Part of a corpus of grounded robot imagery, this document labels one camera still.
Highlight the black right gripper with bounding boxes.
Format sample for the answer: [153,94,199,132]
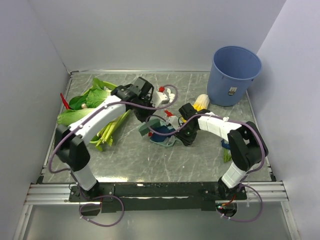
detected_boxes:
[173,122,198,147]

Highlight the teal hand brush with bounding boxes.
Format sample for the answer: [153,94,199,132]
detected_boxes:
[138,118,166,137]

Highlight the teal dustpan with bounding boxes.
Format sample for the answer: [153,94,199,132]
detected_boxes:
[149,133,177,147]

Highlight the dark blue scrap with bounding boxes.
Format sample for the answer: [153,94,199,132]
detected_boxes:
[151,125,176,143]
[221,139,230,150]

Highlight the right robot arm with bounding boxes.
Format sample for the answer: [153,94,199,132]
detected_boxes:
[174,103,269,199]

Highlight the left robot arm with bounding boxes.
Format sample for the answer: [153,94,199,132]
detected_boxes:
[54,77,168,201]

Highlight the red paper scrap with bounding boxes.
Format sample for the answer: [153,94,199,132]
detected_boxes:
[164,110,174,118]

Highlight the white crumpled paper scrap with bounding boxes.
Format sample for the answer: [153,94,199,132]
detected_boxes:
[166,88,176,101]

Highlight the celery stalks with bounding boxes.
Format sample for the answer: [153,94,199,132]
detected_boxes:
[89,110,131,152]

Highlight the green paper scrap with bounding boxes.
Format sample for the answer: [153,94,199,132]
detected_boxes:
[223,148,232,163]

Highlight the green napa cabbage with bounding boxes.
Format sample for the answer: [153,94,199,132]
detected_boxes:
[85,77,117,108]

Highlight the dark green leaf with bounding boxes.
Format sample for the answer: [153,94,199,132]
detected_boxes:
[68,95,87,110]

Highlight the green bok choy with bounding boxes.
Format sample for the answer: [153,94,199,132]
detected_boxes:
[56,108,94,126]

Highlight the red chili pepper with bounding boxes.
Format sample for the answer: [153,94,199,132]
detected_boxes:
[59,93,71,110]

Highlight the blue plastic bucket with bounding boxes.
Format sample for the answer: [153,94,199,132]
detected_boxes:
[206,46,262,107]

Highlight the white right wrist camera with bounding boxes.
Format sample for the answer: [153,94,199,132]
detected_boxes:
[167,115,180,130]

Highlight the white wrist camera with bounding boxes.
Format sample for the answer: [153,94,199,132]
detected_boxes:
[151,86,170,108]
[167,115,180,130]

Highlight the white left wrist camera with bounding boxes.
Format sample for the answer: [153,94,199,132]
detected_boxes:
[151,86,170,108]

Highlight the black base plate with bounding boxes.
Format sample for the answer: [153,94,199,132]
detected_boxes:
[68,182,247,213]

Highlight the aluminium frame rail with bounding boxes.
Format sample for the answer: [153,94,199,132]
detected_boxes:
[24,181,289,205]

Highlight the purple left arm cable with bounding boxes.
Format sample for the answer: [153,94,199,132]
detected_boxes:
[47,84,179,227]

